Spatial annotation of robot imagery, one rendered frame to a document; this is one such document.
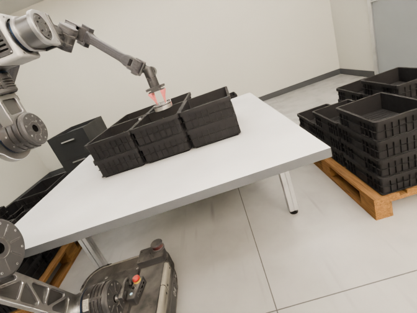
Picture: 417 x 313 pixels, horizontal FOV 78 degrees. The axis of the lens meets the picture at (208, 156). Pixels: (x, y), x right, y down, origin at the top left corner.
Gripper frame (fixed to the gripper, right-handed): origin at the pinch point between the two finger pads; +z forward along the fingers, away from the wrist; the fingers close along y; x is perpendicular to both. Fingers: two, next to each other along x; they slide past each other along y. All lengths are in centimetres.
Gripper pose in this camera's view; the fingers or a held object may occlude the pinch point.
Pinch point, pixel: (161, 102)
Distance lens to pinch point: 154.0
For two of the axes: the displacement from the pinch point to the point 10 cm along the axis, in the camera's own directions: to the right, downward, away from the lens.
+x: -0.3, 3.8, -9.2
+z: 3.2, 8.8, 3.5
